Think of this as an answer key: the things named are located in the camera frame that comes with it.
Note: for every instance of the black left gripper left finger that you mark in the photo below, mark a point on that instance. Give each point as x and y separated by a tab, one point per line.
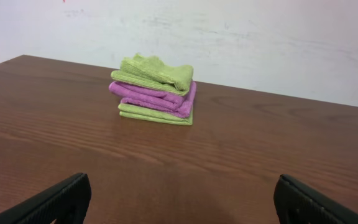
64	202

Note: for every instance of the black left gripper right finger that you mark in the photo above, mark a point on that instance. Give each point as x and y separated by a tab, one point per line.
297	203

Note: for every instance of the bottom green folded cloth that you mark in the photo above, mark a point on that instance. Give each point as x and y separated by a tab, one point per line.
138	112

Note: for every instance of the green folded cloth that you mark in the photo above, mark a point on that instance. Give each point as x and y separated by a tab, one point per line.
153	73
138	112

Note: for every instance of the purple folded cloth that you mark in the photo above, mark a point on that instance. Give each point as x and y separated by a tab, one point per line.
164	101

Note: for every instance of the top green folded cloth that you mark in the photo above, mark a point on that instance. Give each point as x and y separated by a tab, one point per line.
153	73

